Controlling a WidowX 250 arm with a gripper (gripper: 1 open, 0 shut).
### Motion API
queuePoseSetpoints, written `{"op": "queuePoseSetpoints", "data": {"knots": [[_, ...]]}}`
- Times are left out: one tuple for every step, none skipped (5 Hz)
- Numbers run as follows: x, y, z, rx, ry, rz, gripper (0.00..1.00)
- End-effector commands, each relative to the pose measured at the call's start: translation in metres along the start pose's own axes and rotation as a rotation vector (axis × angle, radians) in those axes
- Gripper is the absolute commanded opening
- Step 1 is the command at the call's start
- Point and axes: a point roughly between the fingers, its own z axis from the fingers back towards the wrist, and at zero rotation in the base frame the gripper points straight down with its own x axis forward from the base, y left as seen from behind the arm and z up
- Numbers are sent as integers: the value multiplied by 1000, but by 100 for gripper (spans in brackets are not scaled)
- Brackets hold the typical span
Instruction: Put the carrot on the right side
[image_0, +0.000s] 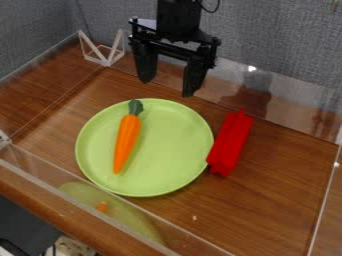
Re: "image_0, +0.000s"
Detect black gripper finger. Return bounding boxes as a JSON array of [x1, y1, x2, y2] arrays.
[[133, 45, 157, 83], [181, 63, 207, 97]]

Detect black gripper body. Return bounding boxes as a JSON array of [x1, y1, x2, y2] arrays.
[[128, 17, 222, 66]]

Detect orange toy carrot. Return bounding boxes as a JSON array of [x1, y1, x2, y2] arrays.
[[113, 99, 144, 174]]

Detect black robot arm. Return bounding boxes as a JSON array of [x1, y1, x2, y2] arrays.
[[128, 0, 222, 97]]

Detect green round plate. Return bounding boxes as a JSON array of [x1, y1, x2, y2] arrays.
[[75, 98, 214, 197]]

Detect red folded cloth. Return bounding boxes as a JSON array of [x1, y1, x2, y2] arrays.
[[206, 110, 254, 177]]

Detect clear acrylic corner bracket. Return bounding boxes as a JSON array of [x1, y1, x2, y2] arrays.
[[77, 29, 125, 67]]

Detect clear acrylic enclosure wall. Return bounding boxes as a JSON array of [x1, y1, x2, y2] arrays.
[[0, 33, 342, 256]]

